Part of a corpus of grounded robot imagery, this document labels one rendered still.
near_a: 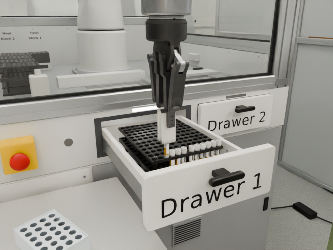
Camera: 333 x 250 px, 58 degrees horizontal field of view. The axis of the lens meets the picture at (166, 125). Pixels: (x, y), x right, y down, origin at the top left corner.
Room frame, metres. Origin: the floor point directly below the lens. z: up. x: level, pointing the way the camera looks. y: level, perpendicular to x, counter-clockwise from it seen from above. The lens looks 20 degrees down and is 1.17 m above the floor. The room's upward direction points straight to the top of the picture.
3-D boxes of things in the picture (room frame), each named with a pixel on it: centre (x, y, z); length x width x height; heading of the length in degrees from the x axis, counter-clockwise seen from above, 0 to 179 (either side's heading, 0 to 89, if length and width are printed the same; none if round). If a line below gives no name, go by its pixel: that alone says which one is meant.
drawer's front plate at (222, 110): (0.93, -0.23, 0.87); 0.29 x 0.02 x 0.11; 117
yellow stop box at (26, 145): (0.63, 0.34, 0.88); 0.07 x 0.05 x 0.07; 117
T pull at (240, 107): (0.91, -0.24, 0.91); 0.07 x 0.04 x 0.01; 117
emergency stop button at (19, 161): (0.60, 0.33, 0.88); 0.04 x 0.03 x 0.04; 117
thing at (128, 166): (0.69, 0.00, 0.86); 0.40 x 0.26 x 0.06; 27
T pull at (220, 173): (0.48, -0.10, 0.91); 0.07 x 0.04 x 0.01; 117
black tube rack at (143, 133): (0.68, 0.00, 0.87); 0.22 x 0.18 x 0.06; 27
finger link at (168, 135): (0.56, 0.00, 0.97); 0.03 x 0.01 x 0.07; 117
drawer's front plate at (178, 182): (0.51, -0.09, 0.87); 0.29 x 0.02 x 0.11; 117
